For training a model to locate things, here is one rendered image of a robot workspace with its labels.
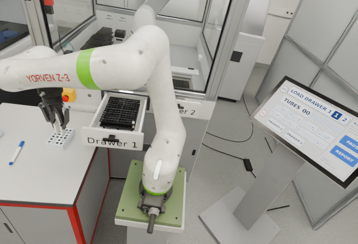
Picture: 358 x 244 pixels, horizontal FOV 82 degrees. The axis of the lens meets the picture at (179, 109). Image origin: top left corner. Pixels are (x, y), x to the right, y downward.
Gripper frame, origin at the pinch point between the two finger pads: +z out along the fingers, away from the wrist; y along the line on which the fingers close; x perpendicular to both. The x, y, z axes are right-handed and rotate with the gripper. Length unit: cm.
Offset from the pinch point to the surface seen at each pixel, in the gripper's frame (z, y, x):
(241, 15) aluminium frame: -57, 77, 36
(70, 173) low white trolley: 12.1, 10.1, -15.1
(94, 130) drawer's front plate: -4.2, 17.4, -2.3
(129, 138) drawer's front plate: -1.8, 33.7, -1.2
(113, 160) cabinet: 59, 14, 31
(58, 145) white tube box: 8.8, -0.6, -3.3
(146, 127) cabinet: 21, 37, 33
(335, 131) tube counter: -22, 127, 3
